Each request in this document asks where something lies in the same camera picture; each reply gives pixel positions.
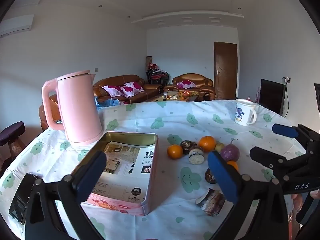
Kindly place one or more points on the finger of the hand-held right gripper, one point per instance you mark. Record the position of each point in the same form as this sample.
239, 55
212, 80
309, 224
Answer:
267, 158
285, 130

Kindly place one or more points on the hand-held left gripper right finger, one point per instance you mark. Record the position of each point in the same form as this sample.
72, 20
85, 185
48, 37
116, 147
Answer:
222, 177

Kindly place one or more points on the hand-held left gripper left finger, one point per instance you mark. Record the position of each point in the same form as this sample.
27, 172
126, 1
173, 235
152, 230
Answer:
92, 172

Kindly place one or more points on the dark brown round fruit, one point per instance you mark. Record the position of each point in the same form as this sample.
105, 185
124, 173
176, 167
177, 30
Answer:
186, 145
209, 176

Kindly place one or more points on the small tangerine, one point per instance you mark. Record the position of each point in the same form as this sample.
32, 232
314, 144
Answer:
233, 165

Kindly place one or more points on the purple passion fruit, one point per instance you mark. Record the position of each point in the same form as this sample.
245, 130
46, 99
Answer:
230, 152

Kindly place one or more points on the small yellow fruit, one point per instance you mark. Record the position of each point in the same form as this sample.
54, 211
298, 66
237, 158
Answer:
219, 147

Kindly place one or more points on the orange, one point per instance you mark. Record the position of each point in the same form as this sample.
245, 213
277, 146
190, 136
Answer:
207, 143
175, 152

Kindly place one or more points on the pink metal tin box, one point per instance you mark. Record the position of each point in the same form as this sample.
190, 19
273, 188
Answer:
153, 175

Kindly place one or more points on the person's right hand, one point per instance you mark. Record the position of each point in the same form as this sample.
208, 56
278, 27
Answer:
297, 202

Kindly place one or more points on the black television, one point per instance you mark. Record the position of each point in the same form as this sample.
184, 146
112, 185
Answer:
271, 95

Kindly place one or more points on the printed paper sheet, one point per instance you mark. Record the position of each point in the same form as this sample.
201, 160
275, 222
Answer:
130, 160

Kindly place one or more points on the white printed mug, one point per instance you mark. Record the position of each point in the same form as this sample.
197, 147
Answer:
241, 115

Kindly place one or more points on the pink electric kettle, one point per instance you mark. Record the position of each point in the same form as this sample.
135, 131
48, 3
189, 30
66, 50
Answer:
77, 105

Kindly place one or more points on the blue checked cloth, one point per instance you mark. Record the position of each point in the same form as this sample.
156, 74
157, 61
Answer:
107, 102

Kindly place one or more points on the brown leather chair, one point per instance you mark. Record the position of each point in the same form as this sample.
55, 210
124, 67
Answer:
53, 107

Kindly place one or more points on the cloud print tablecloth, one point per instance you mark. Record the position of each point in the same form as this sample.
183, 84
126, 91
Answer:
150, 115

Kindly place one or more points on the black smartphone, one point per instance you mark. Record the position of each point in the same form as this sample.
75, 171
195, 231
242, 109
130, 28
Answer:
17, 205

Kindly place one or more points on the floral pillow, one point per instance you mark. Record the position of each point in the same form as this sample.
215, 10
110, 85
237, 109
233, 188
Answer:
132, 87
112, 91
186, 83

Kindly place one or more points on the brown wooden door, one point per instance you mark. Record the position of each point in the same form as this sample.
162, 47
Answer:
226, 67

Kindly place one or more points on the dark cushioned stool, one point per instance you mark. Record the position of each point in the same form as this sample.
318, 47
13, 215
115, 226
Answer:
11, 132

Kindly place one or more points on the coffee table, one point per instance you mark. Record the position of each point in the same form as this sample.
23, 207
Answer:
172, 97

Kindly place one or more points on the brown leather sofa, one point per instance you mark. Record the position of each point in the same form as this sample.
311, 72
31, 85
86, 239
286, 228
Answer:
120, 80

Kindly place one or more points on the brown leather armchair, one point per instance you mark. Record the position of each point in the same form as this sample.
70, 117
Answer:
192, 77

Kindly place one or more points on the stacked dark chairs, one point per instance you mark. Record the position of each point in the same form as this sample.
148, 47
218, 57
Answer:
157, 77

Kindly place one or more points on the tall woven vase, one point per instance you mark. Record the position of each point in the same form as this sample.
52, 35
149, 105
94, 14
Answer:
149, 61

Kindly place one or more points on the white air conditioner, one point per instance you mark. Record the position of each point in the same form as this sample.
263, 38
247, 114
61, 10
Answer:
15, 26

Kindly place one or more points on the wall power outlet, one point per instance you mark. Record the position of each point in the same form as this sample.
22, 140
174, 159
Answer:
287, 80

